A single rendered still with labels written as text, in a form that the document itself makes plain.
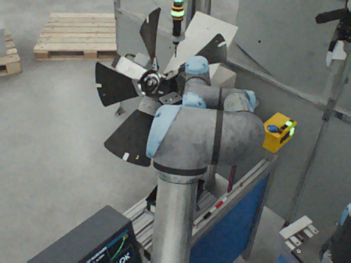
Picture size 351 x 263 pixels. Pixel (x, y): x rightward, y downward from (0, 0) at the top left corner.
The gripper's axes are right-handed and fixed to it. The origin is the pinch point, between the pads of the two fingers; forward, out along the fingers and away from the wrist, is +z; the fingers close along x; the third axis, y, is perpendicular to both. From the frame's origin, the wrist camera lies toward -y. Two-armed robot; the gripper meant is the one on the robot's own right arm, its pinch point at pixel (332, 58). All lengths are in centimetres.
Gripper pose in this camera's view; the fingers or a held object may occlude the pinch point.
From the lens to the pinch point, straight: 139.4
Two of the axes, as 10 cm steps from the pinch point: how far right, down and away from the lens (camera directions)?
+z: -0.4, 8.1, 5.9
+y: 7.2, 4.3, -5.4
